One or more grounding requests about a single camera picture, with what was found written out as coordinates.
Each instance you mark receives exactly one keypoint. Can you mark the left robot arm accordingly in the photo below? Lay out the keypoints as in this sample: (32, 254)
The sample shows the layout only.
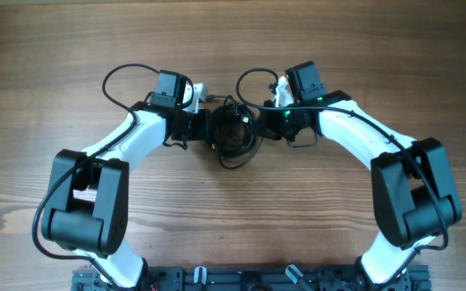
(84, 214)

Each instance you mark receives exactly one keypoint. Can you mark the grey rail clip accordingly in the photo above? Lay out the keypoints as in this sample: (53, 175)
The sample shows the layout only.
(200, 275)
(294, 274)

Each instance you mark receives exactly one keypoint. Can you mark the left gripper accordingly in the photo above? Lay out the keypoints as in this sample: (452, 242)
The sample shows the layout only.
(202, 124)

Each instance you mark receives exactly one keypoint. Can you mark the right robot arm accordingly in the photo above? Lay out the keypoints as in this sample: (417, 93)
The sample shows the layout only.
(414, 195)

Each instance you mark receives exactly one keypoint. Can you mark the right grey rail clip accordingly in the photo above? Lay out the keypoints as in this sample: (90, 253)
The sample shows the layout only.
(294, 274)

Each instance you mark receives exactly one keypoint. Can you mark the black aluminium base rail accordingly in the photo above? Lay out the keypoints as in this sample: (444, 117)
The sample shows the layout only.
(326, 277)

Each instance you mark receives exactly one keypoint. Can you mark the left grey rail clip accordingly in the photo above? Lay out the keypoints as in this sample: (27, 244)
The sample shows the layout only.
(200, 275)

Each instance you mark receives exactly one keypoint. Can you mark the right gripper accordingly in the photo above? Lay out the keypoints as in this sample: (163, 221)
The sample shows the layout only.
(269, 121)

